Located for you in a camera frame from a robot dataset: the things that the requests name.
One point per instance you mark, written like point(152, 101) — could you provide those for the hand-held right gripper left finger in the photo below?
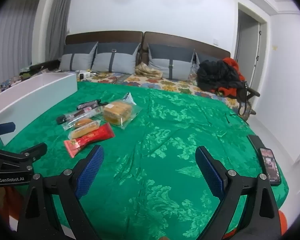
point(90, 171)

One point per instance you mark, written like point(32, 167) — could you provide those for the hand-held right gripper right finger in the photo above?
point(210, 172)

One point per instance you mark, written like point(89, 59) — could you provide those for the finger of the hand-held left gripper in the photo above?
point(6, 127)
point(32, 151)

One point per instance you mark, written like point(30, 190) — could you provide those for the red snack packet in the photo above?
point(90, 138)

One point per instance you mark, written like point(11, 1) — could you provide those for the white foam board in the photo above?
point(40, 97)

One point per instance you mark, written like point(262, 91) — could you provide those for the clear wrapped hot dog bun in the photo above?
point(85, 125)

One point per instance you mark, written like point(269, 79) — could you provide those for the black flat device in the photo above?
point(256, 141)

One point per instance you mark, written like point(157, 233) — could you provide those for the clear wrapped dark pastry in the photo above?
point(82, 112)

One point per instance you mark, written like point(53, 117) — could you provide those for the black smartphone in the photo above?
point(270, 165)

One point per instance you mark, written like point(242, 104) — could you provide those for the green patterned blanket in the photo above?
point(152, 142)

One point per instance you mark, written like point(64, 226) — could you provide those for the clear bag of sliced bread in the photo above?
point(117, 112)

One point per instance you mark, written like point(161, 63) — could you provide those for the brown patterned handbag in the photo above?
point(247, 112)

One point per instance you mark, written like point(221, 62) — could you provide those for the white power strip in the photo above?
point(83, 75)

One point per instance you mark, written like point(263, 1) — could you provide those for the sheer white curtain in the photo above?
point(10, 35)

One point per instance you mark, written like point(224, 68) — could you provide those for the grey two-tone pillow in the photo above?
point(165, 65)
point(77, 60)
point(120, 60)
point(205, 57)

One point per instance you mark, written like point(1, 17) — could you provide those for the floral bedsheet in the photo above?
point(165, 82)

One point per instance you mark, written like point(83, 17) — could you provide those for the orange garment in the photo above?
point(231, 62)

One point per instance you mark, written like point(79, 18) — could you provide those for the folded beige cloth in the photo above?
point(148, 70)

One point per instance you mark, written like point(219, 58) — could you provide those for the grey curtain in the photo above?
point(60, 17)

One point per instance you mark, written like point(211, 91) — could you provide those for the brown headboard panel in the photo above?
point(177, 40)
point(102, 36)

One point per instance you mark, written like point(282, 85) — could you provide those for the white door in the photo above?
point(247, 42)

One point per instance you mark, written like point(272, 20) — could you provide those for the white wall switch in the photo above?
point(216, 42)

